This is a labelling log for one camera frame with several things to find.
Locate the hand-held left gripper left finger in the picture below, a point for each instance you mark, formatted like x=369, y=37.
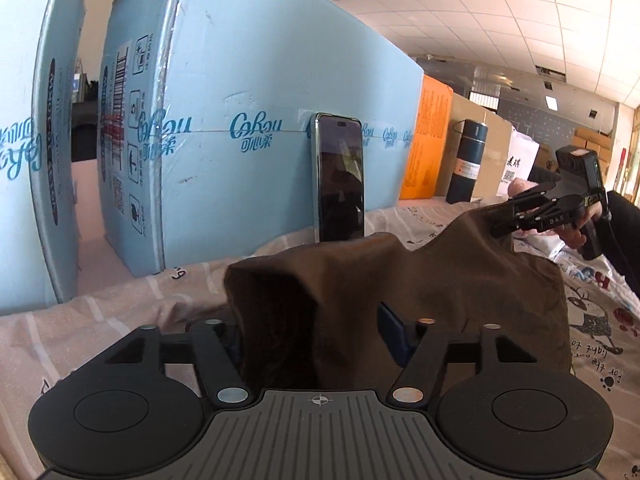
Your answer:
x=210, y=342

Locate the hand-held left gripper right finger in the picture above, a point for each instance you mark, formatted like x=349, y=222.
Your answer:
x=395, y=332

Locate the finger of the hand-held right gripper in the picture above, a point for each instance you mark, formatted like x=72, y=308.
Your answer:
x=540, y=217
x=532, y=197

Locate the brown garment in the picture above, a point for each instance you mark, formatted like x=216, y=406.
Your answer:
x=400, y=270

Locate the person's right forearm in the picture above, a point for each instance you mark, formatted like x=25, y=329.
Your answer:
x=622, y=235

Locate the person's right hand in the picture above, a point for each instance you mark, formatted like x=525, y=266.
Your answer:
x=566, y=236

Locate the stack of brown cartons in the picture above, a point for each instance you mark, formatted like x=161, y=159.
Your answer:
x=595, y=155

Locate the black sofa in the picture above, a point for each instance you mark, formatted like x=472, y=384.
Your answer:
x=544, y=172

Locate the white paper bag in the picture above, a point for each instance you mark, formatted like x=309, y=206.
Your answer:
x=520, y=155

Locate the brown cardboard box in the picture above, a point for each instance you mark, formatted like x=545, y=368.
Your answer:
x=495, y=145

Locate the white garment with red letters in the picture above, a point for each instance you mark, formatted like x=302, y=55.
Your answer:
x=585, y=272

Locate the dark blue vacuum bottle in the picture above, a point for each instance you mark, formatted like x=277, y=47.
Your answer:
x=467, y=165

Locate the orange cardboard box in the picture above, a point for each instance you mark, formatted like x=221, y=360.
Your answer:
x=427, y=150

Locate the black smartphone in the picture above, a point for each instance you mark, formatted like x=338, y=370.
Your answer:
x=340, y=180

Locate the large light blue cardboard box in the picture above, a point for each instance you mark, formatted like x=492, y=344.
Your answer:
x=260, y=60

